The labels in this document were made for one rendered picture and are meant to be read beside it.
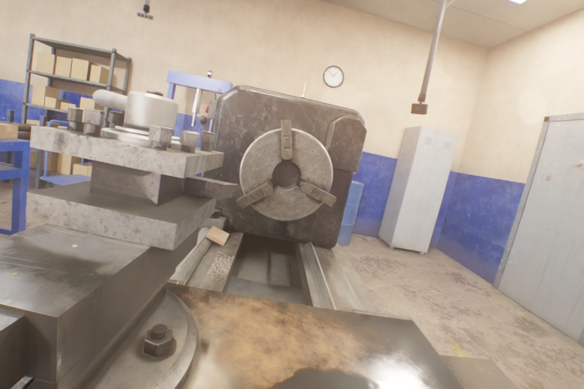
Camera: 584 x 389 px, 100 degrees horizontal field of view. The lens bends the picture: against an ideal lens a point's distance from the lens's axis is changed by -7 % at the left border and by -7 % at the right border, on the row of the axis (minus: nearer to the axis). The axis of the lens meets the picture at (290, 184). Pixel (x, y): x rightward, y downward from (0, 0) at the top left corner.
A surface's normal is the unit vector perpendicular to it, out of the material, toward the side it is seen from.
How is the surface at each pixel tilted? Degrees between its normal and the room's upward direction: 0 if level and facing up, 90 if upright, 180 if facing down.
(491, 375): 0
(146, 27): 90
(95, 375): 0
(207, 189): 90
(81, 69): 90
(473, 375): 0
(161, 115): 90
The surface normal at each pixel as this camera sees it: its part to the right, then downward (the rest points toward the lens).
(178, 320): 0.20, -0.97
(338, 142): 0.05, 0.15
